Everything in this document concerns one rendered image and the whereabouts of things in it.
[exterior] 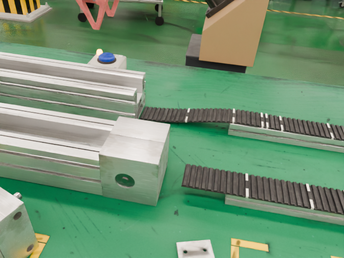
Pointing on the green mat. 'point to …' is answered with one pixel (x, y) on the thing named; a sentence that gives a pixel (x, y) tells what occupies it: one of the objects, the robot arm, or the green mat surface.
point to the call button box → (120, 62)
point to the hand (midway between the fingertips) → (103, 19)
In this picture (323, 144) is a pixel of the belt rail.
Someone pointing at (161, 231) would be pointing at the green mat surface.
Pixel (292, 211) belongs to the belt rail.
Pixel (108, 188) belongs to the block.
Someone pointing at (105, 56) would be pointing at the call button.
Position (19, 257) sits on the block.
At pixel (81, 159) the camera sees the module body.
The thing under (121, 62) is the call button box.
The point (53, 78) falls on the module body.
